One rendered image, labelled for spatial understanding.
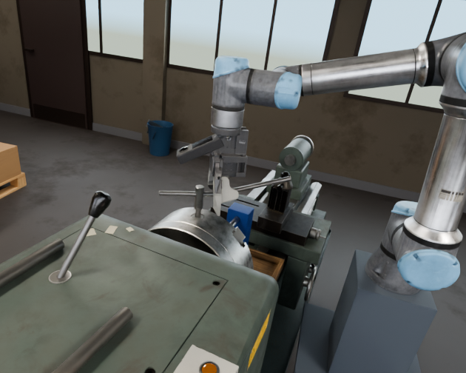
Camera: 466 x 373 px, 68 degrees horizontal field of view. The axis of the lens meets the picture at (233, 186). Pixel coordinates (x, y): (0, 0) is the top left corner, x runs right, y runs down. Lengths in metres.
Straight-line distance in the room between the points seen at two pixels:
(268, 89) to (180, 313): 0.46
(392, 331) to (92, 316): 0.79
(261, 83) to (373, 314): 0.69
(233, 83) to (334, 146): 3.84
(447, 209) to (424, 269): 0.14
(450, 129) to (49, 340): 0.77
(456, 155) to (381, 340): 0.58
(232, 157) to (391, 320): 0.62
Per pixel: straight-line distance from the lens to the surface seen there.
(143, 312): 0.61
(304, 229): 1.47
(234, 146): 0.82
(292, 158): 1.87
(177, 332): 0.58
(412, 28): 4.42
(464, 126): 0.78
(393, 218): 1.00
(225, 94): 0.76
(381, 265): 1.05
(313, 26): 4.38
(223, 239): 0.86
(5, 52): 6.60
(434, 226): 0.84
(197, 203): 0.87
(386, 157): 4.62
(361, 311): 1.07
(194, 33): 4.72
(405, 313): 1.07
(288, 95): 0.74
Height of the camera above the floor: 1.69
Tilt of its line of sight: 25 degrees down
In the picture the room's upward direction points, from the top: 8 degrees clockwise
